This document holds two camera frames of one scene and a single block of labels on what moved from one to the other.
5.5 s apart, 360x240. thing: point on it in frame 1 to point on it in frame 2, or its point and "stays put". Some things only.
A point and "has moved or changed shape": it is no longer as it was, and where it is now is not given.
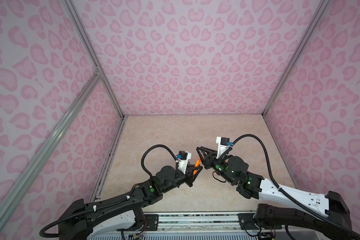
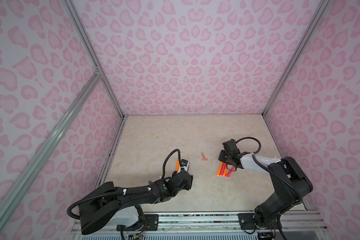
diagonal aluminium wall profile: (42, 151) stays put
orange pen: (197, 164) has moved or changed shape
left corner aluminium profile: (93, 52) stays put
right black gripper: (208, 160) to (220, 156)
